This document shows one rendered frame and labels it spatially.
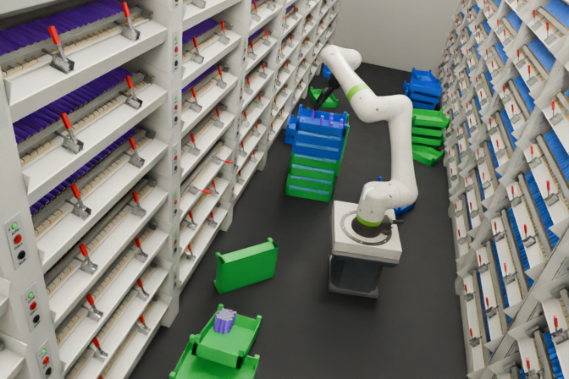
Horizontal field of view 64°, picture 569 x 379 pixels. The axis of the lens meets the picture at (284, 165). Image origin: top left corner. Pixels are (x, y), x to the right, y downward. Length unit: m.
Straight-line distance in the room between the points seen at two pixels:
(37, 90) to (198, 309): 1.47
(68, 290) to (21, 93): 0.58
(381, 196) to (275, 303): 0.72
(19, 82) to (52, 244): 0.39
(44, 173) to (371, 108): 1.42
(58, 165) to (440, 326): 1.90
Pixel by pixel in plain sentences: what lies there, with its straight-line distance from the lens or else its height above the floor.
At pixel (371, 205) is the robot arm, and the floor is 0.52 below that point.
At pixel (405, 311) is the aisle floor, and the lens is 2.44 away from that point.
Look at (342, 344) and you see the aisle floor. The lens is 2.21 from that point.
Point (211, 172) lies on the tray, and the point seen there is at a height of 0.54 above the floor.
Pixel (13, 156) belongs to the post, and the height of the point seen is 1.22.
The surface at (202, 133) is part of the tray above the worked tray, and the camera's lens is 2.01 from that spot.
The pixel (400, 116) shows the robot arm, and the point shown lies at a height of 0.87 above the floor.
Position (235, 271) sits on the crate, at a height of 0.13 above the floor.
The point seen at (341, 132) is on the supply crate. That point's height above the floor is 0.51.
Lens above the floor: 1.70
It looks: 31 degrees down
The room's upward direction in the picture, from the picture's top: 9 degrees clockwise
